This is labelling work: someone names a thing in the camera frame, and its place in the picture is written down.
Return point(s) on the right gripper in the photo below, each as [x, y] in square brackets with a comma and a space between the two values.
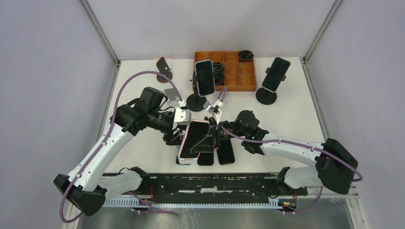
[211, 139]

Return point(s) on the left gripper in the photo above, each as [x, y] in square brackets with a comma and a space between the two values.
[176, 139]

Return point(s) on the white folding phone stand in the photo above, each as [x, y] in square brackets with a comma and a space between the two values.
[173, 99]

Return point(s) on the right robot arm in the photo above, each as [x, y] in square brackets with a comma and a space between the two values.
[328, 164]

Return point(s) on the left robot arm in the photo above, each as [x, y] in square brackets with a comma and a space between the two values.
[84, 186]

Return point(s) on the black round phone stand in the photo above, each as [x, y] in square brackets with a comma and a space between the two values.
[195, 102]

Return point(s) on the brown base phone stand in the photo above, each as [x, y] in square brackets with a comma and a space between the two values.
[164, 69]

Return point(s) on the orange compartment tray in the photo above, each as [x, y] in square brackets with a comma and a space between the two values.
[238, 76]

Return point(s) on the black round object in tray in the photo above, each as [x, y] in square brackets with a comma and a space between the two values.
[245, 56]

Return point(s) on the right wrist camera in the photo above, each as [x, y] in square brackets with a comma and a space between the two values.
[214, 109]

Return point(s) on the white slotted cable duct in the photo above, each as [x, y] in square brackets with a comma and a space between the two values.
[132, 202]

